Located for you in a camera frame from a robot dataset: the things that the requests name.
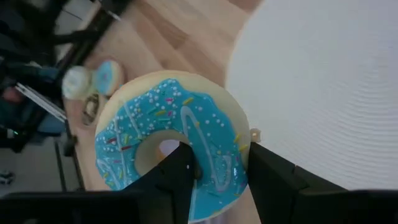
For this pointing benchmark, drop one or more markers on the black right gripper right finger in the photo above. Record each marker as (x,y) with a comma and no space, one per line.
(295,202)

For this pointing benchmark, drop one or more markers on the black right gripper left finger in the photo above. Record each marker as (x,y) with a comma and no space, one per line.
(155,202)

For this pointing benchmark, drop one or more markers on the large blue iced donut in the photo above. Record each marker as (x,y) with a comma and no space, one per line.
(107,77)
(171,109)

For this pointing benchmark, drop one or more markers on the large chocolate iced donut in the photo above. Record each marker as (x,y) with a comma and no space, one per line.
(90,110)

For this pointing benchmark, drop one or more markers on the large white blue-drizzled donut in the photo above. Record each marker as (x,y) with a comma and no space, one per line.
(76,82)

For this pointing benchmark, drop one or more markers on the white woven round placemat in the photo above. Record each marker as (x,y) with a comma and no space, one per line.
(311,93)

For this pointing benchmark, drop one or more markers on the silver metal rail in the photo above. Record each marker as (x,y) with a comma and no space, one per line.
(40,101)

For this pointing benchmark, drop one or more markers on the black metal table frame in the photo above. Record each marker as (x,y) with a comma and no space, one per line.
(87,40)

